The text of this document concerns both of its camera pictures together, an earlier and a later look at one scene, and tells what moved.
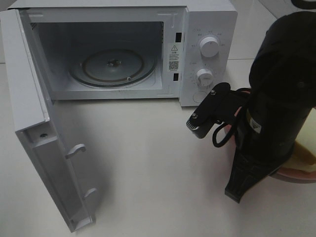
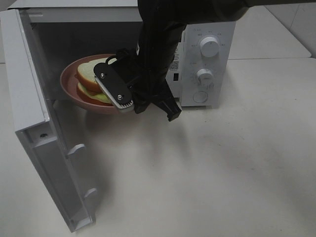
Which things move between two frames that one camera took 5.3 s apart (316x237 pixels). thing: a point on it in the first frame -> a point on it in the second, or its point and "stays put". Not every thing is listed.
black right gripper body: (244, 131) -> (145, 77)
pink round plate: (284, 174) -> (68, 84)
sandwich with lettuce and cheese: (303, 155) -> (88, 89)
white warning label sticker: (173, 57) stays put
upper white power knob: (209, 47) stays put
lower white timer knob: (204, 77) stays put
